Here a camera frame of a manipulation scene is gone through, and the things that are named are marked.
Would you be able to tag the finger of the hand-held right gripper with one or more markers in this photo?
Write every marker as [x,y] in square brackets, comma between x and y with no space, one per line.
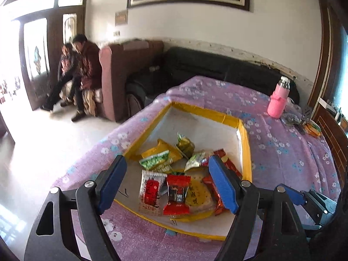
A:
[295,196]

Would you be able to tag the dark bag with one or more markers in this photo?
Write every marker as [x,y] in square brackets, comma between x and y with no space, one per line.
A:
[135,105]

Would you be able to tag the purple floral tablecloth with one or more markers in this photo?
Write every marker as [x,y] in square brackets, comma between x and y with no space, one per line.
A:
[277,152]

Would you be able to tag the brown armchair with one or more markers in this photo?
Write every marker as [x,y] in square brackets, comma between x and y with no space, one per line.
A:
[117,70]

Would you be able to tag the red snack packet dark label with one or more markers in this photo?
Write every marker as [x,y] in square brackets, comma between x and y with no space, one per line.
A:
[176,195]

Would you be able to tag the wooden cabinet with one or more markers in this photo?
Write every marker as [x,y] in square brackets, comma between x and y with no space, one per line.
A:
[331,133]

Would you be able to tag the green yellow snack packet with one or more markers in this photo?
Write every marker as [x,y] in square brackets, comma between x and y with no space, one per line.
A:
[186,146]

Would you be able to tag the crumpled plastic bag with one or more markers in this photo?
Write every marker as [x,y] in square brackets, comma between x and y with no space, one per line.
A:
[292,117]

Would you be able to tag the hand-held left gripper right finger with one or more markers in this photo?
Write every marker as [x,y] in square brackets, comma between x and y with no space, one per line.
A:
[223,187]

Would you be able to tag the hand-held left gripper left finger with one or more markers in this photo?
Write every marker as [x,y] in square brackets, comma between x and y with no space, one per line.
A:
[111,185]

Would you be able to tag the cracker packet yellow edge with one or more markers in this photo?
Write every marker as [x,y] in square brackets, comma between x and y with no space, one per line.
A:
[199,198]

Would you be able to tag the pink knit-sleeved bottle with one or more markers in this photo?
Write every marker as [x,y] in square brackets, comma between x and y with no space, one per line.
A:
[277,106]

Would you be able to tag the pale green white snack packet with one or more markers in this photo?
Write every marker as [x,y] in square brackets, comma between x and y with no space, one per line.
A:
[195,159]

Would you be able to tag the long red white snack packet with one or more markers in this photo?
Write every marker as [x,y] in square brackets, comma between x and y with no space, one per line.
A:
[231,167]

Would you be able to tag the black sofa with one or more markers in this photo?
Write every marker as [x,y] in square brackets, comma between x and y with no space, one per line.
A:
[195,62]

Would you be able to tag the bright green snack packet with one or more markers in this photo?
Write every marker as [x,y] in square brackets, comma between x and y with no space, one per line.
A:
[153,161]

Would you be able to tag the yellow cardboard box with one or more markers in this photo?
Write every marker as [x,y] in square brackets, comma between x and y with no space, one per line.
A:
[206,112]

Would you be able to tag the small framed picture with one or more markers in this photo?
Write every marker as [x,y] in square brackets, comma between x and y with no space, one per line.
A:
[121,18]

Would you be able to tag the shiny orange red snack packet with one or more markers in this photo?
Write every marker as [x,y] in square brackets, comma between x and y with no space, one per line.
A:
[214,195]

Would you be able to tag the brown glazed door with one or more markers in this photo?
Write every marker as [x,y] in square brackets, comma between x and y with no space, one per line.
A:
[54,46]

